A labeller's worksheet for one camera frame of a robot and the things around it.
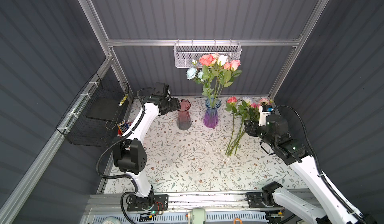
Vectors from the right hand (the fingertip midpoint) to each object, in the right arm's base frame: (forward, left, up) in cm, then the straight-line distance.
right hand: (251, 122), depth 72 cm
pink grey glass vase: (+21, +36, -26) cm, 49 cm away
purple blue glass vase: (+15, +18, -13) cm, 27 cm away
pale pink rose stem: (+35, -24, -23) cm, 49 cm away
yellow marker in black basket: (+14, +67, +2) cm, 69 cm away
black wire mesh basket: (0, +77, +3) cm, 77 cm away
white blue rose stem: (+27, -6, -25) cm, 37 cm away
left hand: (+16, +39, -5) cm, 43 cm away
